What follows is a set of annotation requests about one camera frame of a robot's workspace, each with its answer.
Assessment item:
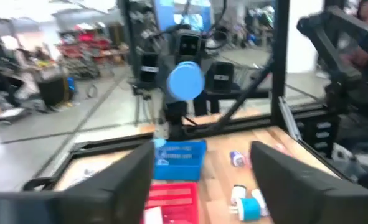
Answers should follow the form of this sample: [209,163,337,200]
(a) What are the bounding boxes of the red plastic basket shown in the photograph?
[143,182,200,224]

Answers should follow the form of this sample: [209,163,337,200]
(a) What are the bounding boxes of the pale lilac box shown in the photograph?
[143,205,164,224]

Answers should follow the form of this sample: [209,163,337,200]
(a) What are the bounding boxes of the purple and white charger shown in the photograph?
[229,150,246,168]

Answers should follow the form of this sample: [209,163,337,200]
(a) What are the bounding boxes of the blue screen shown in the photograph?
[154,0,214,32]

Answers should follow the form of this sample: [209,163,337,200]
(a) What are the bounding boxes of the black case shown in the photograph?
[36,76,70,108]

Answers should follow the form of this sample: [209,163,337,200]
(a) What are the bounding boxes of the teal and white charger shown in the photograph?
[229,197,262,222]

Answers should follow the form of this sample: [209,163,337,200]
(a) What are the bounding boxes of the blue hourglass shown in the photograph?
[153,138,172,167]
[167,61,205,101]

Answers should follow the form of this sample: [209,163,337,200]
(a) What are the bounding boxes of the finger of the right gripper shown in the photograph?
[159,46,172,105]
[202,60,209,97]

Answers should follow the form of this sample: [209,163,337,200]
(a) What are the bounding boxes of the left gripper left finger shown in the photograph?
[59,141,156,224]

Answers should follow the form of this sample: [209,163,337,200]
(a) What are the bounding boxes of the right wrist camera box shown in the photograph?
[172,29,203,65]

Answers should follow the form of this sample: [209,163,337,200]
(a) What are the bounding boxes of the blue plastic basket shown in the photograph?
[152,139,208,182]

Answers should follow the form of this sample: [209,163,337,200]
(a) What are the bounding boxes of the red crates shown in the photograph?
[57,30,110,60]

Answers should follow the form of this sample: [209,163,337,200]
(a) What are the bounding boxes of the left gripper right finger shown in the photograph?
[251,141,328,224]

